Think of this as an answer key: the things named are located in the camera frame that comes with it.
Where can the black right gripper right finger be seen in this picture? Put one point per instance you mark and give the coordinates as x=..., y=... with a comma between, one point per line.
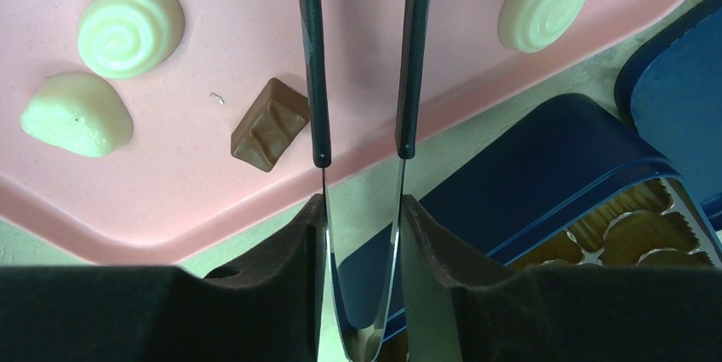
x=463, y=306

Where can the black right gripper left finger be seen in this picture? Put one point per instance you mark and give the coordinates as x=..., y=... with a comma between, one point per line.
x=262, y=306

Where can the dark rectangular chocolate piece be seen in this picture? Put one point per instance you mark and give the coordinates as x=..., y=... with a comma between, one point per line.
x=268, y=128

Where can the white chocolate piece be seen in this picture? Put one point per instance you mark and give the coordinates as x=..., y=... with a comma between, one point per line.
x=530, y=26
x=78, y=112
x=121, y=39

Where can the black handled metal tongs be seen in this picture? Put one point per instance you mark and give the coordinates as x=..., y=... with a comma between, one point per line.
x=361, y=343

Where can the blue chocolate tin box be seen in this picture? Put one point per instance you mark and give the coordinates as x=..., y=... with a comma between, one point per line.
x=570, y=185

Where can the pink plastic tray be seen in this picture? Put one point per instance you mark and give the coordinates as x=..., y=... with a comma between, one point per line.
x=175, y=189

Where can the dark blue tin lid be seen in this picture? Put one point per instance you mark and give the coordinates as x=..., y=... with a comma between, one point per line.
x=670, y=90

